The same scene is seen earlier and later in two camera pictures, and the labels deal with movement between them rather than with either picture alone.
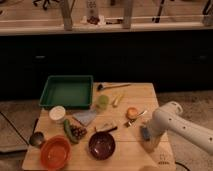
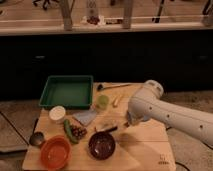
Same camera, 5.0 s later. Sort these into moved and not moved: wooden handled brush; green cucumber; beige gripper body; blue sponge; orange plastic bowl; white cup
Moved: beige gripper body; blue sponge
Not moved: orange plastic bowl; white cup; wooden handled brush; green cucumber
